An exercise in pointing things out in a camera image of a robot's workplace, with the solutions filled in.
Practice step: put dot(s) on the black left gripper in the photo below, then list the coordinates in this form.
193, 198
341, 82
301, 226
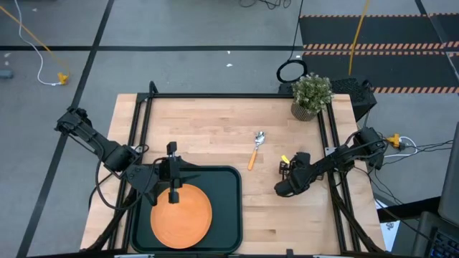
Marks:
170, 172

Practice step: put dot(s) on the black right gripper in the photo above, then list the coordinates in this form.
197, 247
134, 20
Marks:
299, 173

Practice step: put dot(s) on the orange round plate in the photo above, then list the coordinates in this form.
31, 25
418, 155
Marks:
181, 222

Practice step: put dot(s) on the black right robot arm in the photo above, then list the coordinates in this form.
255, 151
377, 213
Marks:
344, 156

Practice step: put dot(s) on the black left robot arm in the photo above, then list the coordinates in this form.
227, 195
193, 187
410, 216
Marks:
111, 154

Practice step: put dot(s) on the dark green serving tray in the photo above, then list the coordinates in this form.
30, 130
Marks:
226, 200

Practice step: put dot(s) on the potted plant in ribbed pot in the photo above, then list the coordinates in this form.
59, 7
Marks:
311, 94

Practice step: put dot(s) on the white printed paper sheet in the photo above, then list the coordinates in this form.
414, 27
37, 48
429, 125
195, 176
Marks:
391, 233

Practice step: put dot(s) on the grey monitor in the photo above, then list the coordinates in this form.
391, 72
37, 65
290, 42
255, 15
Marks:
452, 179

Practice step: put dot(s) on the black keyboard with blue keys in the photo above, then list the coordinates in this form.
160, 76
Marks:
446, 247

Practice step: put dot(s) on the black mat with hazard stripes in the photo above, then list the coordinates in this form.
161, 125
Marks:
394, 32

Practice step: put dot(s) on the black aluminium table frame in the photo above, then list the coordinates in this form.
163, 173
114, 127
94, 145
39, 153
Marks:
215, 95

